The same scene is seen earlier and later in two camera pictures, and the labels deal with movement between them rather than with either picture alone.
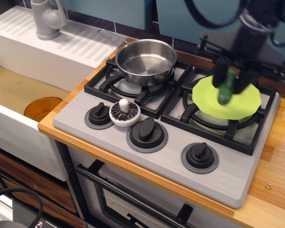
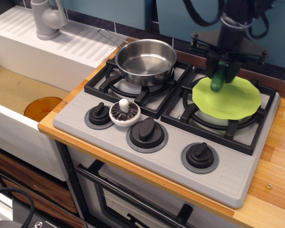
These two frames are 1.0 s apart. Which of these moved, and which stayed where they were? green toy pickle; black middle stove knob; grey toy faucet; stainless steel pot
Moved: green toy pickle
Stayed: stainless steel pot; black middle stove knob; grey toy faucet
